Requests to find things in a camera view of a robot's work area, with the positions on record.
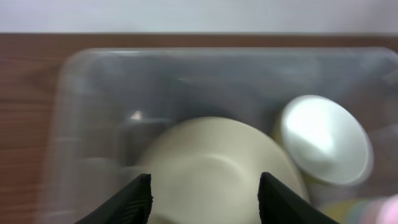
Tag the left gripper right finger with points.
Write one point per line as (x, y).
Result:
(278, 204)

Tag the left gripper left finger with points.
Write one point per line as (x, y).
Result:
(130, 205)

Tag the large cream bowl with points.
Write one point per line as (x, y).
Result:
(207, 170)

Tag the small white bowl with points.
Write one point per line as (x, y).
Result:
(326, 140)

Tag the pink plastic cup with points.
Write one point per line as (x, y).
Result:
(387, 210)

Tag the clear plastic storage bin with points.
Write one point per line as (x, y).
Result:
(112, 103)

